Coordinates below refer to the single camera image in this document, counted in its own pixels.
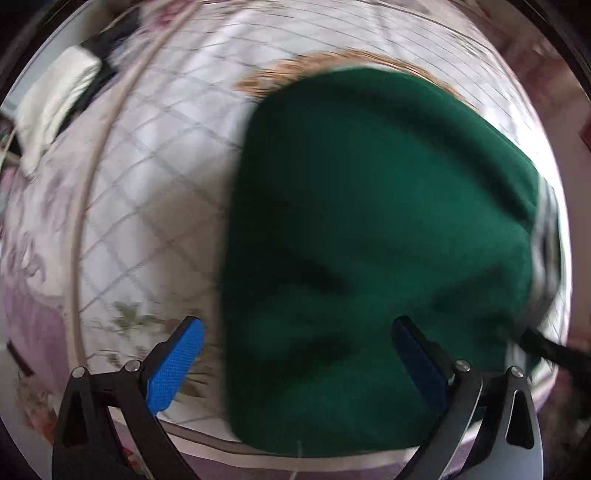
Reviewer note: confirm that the green varsity jacket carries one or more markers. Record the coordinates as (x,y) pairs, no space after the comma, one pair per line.
(369,207)

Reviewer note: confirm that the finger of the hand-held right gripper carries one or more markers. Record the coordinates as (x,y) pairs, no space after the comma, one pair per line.
(554,350)

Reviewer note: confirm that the black garment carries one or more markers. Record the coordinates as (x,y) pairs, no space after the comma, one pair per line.
(104,46)

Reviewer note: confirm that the white quilted mat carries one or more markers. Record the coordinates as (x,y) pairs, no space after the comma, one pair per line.
(161,207)

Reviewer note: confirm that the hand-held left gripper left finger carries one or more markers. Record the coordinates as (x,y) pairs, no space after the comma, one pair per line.
(178,364)

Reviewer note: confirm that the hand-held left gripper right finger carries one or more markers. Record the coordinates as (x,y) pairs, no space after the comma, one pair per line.
(420,364)

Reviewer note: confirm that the purple floral blanket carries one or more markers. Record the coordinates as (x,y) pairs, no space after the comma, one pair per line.
(32,300)

